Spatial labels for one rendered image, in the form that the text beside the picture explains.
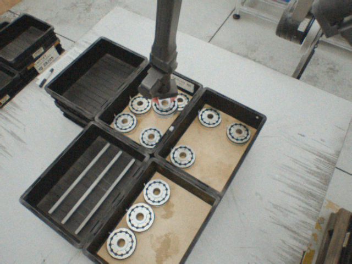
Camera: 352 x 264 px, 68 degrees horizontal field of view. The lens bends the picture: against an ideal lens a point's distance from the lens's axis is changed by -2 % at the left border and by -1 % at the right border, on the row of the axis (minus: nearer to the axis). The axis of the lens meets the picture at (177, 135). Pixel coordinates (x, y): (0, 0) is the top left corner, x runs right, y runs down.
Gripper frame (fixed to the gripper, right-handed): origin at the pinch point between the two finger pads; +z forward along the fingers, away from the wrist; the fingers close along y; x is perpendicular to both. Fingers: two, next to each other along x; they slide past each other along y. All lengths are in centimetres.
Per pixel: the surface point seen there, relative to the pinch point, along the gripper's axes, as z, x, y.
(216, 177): 15.0, -30.4, 14.4
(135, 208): 11.0, -36.4, -18.6
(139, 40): 30, 68, -5
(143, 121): 15.3, 2.1, -10.2
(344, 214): 85, -50, 100
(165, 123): 15.4, -1.1, -0.8
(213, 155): 15.3, -20.6, 16.0
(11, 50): 50, 102, -97
